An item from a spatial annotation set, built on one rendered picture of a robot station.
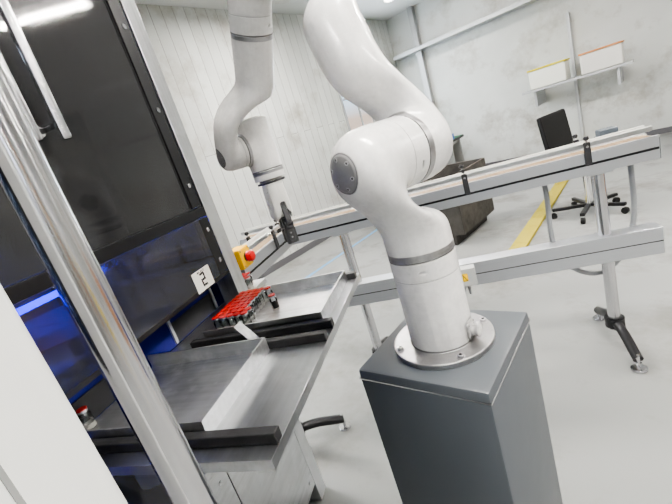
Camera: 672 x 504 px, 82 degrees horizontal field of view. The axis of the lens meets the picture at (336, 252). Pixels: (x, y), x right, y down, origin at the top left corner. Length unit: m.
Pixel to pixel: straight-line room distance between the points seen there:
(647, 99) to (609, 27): 1.15
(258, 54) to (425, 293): 0.61
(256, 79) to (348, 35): 0.32
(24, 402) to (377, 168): 0.48
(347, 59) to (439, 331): 0.48
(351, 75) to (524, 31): 6.93
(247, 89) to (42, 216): 0.75
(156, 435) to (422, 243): 0.48
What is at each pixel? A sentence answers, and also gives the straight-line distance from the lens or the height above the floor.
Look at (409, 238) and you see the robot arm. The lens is 0.65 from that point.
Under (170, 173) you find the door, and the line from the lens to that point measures 1.21.
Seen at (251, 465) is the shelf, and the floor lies 0.87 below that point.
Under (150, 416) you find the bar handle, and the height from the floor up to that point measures 1.15.
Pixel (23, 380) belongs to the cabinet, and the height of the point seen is 1.22.
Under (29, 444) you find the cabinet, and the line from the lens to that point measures 0.22.
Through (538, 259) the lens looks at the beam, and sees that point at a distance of 2.00.
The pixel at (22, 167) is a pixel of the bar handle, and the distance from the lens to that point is 0.26.
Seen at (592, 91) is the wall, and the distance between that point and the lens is 7.41.
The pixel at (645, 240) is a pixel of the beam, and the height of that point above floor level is 0.50.
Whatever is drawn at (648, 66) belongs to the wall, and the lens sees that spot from 7.37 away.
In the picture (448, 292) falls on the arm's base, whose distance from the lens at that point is 0.69.
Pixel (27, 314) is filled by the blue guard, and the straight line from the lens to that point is 0.86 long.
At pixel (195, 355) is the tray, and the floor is 0.90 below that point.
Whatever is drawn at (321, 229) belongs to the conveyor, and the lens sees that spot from 1.95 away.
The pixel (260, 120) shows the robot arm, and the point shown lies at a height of 1.38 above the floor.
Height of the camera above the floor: 1.27
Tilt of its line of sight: 15 degrees down
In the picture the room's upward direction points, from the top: 18 degrees counter-clockwise
